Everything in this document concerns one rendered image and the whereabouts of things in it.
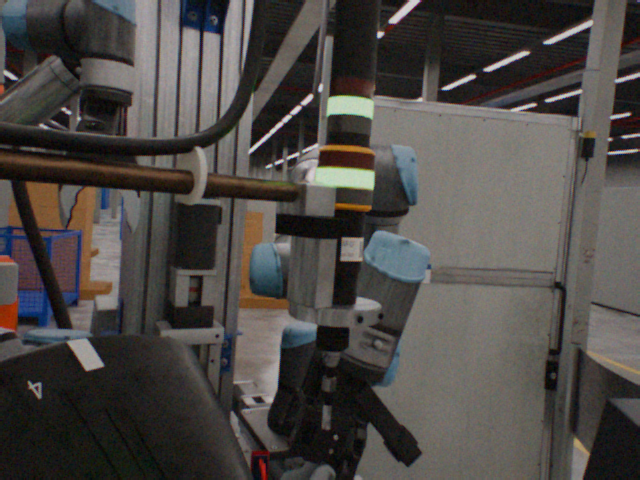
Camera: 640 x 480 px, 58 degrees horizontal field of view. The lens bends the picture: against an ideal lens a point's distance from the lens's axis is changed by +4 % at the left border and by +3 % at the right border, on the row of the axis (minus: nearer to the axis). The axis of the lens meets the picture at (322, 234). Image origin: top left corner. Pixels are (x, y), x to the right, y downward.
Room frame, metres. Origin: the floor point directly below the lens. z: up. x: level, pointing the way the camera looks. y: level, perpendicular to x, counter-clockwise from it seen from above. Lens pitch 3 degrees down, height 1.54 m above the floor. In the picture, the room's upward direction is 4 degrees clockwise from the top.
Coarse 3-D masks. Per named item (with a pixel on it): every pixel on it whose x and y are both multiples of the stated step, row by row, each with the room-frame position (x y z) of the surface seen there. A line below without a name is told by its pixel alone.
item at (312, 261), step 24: (312, 192) 0.37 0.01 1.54; (288, 216) 0.39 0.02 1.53; (312, 216) 0.37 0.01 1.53; (312, 240) 0.39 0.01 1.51; (336, 240) 0.39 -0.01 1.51; (312, 264) 0.38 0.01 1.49; (288, 288) 0.40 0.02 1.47; (312, 288) 0.38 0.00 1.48; (288, 312) 0.41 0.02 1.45; (312, 312) 0.39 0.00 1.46; (336, 312) 0.38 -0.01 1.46; (360, 312) 0.39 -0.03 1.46
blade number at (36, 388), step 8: (32, 376) 0.41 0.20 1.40; (40, 376) 0.41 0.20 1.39; (16, 384) 0.40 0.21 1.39; (24, 384) 0.40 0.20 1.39; (32, 384) 0.41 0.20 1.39; (40, 384) 0.41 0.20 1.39; (48, 384) 0.41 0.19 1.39; (24, 392) 0.40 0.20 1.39; (32, 392) 0.40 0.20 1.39; (40, 392) 0.40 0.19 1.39; (48, 392) 0.41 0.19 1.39; (56, 392) 0.41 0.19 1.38; (32, 400) 0.40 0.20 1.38; (40, 400) 0.40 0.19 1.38; (48, 400) 0.40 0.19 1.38
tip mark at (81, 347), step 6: (72, 342) 0.46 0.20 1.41; (78, 342) 0.46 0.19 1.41; (84, 342) 0.46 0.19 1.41; (72, 348) 0.45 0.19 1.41; (78, 348) 0.45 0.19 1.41; (84, 348) 0.46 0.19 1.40; (90, 348) 0.46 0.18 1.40; (78, 354) 0.45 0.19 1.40; (84, 354) 0.45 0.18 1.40; (90, 354) 0.46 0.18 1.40; (96, 354) 0.46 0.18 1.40; (84, 360) 0.45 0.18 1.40; (90, 360) 0.45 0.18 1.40; (96, 360) 0.45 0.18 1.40; (84, 366) 0.44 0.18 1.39; (90, 366) 0.45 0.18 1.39; (96, 366) 0.45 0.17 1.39; (102, 366) 0.45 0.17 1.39
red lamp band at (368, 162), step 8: (320, 152) 0.41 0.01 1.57; (328, 152) 0.40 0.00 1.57; (336, 152) 0.40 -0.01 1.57; (344, 152) 0.40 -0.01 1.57; (352, 152) 0.40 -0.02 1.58; (360, 152) 0.40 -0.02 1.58; (320, 160) 0.41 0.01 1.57; (328, 160) 0.40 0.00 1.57; (336, 160) 0.40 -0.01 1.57; (344, 160) 0.40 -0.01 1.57; (352, 160) 0.40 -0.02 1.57; (360, 160) 0.40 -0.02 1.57; (368, 160) 0.40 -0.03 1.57; (360, 168) 0.40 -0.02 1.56; (368, 168) 0.40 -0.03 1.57
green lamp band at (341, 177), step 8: (320, 168) 0.41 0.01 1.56; (328, 168) 0.40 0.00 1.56; (320, 176) 0.41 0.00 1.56; (328, 176) 0.40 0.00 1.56; (336, 176) 0.40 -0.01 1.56; (344, 176) 0.40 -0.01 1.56; (352, 176) 0.40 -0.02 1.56; (360, 176) 0.40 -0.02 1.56; (368, 176) 0.40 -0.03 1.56; (328, 184) 0.40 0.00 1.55; (336, 184) 0.40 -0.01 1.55; (344, 184) 0.40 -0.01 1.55; (352, 184) 0.40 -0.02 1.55; (360, 184) 0.40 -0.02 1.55; (368, 184) 0.40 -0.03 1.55
